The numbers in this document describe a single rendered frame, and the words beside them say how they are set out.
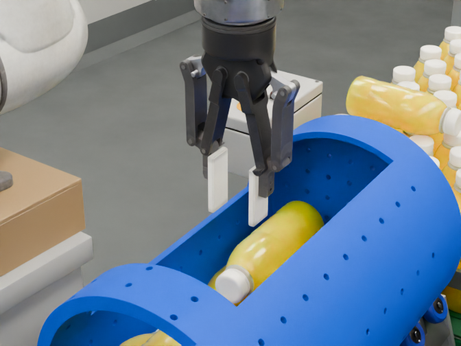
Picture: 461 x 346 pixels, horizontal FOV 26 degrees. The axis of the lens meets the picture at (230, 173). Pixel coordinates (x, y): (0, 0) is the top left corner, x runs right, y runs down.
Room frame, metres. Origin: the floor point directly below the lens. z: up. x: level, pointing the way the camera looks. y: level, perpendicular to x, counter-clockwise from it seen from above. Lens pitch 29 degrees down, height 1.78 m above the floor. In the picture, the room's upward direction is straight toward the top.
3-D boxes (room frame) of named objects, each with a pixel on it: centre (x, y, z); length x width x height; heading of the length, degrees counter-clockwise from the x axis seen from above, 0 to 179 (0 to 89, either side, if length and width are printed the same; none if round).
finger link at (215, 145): (0.97, 0.03, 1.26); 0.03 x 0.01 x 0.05; 57
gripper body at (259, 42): (0.95, -0.01, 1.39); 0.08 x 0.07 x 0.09; 57
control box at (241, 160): (1.48, -0.06, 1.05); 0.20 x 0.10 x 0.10; 147
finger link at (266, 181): (0.92, -0.05, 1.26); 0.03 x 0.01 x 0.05; 57
